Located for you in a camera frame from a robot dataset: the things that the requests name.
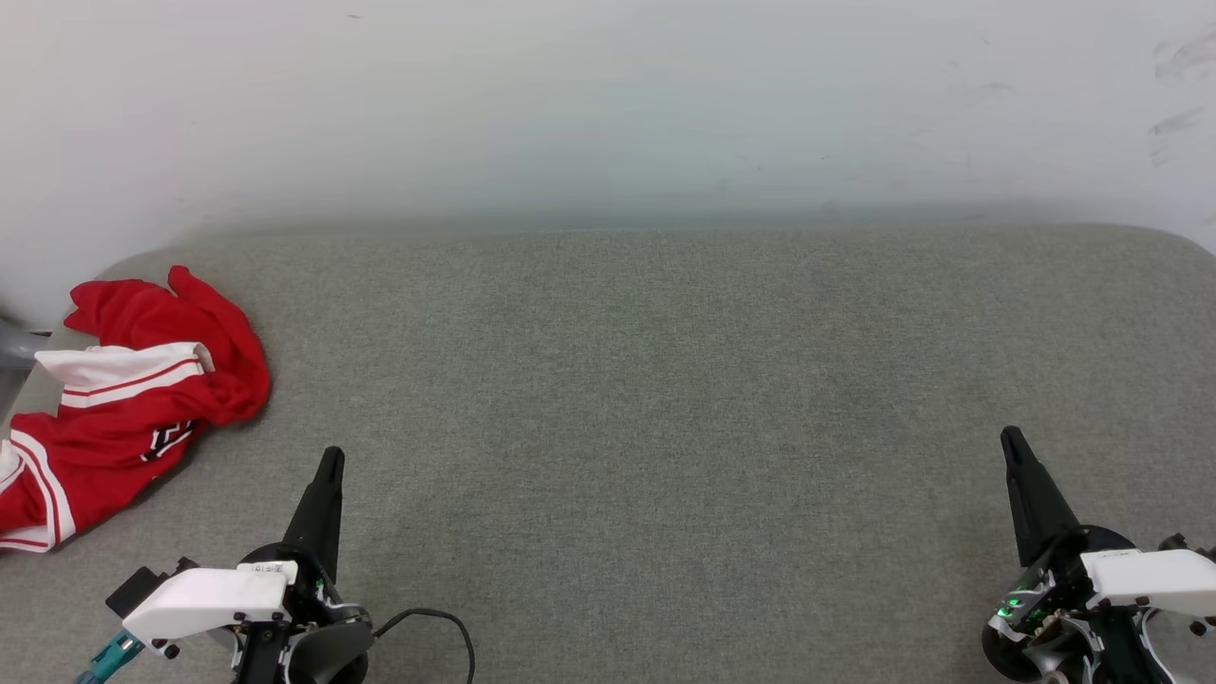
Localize red and white shirt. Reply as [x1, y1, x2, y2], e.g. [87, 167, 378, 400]
[0, 265, 273, 555]

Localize teal cable connector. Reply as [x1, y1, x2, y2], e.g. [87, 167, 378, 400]
[74, 630, 145, 684]

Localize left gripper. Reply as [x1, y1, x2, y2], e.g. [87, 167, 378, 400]
[123, 446, 345, 684]

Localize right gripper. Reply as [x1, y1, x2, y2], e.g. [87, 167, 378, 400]
[988, 426, 1216, 647]

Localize black camera cable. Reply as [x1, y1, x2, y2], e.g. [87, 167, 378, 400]
[372, 608, 476, 684]

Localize grey metal frame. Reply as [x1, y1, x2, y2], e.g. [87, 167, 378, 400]
[0, 318, 53, 373]

